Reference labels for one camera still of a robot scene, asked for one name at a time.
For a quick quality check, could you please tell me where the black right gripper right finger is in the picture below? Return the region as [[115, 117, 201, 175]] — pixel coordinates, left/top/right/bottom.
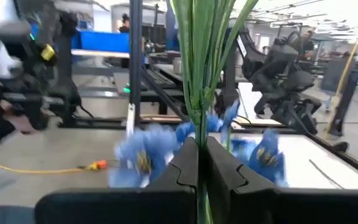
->
[[206, 136, 358, 224]]

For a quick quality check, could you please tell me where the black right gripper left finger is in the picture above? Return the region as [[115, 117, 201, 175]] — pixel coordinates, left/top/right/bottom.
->
[[35, 137, 200, 224]]

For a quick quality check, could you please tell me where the blue artificial flower bunch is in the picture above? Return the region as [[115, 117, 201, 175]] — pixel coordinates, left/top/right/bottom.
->
[[107, 0, 290, 224]]

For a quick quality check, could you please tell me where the person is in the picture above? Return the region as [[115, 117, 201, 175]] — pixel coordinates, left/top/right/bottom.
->
[[118, 12, 131, 34], [296, 29, 316, 60]]

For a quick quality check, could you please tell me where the blue plastic bin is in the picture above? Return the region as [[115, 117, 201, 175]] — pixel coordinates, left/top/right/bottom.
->
[[70, 29, 131, 54]]

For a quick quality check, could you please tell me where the yellow extension cable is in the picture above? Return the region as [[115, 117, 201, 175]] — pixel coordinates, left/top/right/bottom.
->
[[0, 159, 110, 175]]

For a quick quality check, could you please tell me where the black vertical post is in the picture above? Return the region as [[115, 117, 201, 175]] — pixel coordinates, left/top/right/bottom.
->
[[128, 0, 143, 125]]

